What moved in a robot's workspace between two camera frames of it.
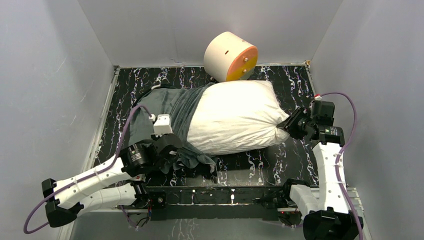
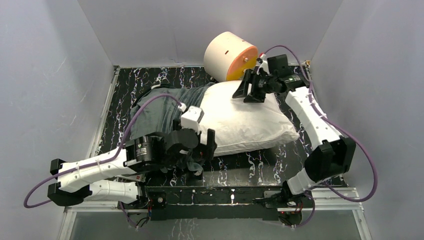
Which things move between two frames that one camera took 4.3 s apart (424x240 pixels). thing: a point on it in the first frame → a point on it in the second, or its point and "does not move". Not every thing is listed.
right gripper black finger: (296, 123) → (258, 88)
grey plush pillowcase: (181, 105) does not move
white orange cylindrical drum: (229, 58) does not move
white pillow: (232, 116) does not move
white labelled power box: (139, 177) does not move
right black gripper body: (310, 121) → (269, 81)
